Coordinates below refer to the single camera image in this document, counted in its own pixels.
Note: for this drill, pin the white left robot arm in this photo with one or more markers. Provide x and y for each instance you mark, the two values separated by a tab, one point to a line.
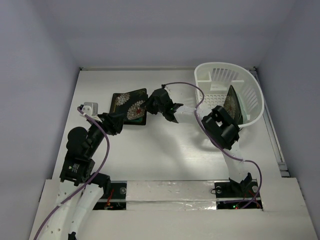
80	187

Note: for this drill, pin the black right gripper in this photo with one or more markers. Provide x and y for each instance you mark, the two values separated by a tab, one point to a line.
155	101

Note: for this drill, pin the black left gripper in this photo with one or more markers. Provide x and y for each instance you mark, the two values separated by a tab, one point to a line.
112	121

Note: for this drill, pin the green glazed square plate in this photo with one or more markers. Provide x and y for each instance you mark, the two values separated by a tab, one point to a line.
119	102

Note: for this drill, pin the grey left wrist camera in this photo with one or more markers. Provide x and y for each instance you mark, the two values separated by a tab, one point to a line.
90	108

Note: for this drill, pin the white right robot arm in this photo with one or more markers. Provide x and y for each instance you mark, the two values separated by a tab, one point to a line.
217	125

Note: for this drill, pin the white plastic dish rack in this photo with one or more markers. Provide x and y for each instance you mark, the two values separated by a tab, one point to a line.
214	79

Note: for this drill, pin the black floral square plate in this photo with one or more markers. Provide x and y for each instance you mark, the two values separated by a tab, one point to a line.
135	114

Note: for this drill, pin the silver foil tape strip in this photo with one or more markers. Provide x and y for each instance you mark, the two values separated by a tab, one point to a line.
170	196

